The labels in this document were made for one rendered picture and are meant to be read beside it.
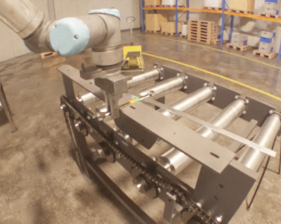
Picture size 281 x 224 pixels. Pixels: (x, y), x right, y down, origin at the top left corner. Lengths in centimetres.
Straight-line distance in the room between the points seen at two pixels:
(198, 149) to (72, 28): 42
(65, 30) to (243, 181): 56
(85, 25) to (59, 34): 6
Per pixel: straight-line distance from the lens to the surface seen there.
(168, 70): 184
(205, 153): 50
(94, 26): 47
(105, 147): 95
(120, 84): 56
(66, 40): 44
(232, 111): 126
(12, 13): 49
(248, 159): 92
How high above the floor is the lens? 150
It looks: 31 degrees down
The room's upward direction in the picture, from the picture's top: 2 degrees counter-clockwise
